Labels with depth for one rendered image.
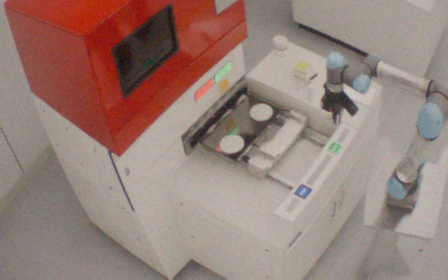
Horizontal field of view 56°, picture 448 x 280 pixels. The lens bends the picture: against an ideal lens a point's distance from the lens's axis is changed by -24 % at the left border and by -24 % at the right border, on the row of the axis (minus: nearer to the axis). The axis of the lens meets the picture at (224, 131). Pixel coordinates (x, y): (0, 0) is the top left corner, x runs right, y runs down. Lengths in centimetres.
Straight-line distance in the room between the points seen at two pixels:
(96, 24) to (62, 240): 204
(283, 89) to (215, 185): 53
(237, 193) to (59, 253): 151
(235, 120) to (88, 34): 108
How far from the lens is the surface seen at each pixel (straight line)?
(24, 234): 353
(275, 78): 251
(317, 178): 213
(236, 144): 233
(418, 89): 183
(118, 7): 165
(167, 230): 257
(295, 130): 240
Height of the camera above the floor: 265
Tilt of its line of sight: 47 degrees down
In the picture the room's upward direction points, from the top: 8 degrees counter-clockwise
